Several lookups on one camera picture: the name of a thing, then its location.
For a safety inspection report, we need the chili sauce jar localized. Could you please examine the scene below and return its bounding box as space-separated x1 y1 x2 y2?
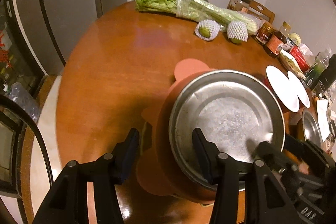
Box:
255 22 274 45

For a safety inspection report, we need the crumpled plastic bag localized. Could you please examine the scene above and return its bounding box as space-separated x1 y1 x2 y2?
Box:
5 82 41 123

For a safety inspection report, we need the white paper napkin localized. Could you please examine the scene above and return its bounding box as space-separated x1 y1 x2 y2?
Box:
317 99 330 142

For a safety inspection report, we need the brown sauce jar orange label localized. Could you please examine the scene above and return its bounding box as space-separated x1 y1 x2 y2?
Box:
264 31 286 58

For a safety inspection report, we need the green glass bottle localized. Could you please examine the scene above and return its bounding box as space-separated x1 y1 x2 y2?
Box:
305 51 331 88

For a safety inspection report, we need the wooden chair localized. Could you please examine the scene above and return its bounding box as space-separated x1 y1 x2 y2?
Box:
162 0 276 25

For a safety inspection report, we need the pink bear-shaped plate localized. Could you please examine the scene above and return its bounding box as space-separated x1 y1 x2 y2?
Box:
136 59 215 205

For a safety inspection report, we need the celery bunch in plastic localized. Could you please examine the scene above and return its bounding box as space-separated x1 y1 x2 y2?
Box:
135 0 261 35

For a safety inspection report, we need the glass storage jar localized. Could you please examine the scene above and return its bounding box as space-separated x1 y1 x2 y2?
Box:
227 0 251 13

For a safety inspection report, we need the foam-netted green fruit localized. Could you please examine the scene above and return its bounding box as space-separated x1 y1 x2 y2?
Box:
227 21 248 44
194 19 221 42

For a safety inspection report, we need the small white plate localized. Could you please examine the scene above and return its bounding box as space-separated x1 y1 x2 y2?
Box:
287 71 310 108

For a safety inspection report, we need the left foam-netted green fruit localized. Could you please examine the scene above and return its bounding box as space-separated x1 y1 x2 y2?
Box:
194 19 221 42

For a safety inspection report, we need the red snack package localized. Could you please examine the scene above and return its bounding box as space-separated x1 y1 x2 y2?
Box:
289 46 310 73

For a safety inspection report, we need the small metal bowl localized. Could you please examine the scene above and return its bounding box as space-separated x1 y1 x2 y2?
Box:
302 109 322 148

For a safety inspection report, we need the right foam-netted green fruit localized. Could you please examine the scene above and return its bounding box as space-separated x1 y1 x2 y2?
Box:
227 21 248 44

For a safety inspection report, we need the round metal pan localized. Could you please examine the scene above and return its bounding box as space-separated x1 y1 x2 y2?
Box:
169 70 285 191

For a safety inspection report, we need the grey refrigerator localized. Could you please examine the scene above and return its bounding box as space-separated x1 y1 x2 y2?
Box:
13 0 97 75

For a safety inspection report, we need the cream ribbed plate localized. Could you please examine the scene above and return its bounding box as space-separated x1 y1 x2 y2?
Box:
139 122 152 156

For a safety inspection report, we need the large white plate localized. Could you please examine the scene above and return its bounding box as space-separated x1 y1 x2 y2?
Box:
264 65 299 113

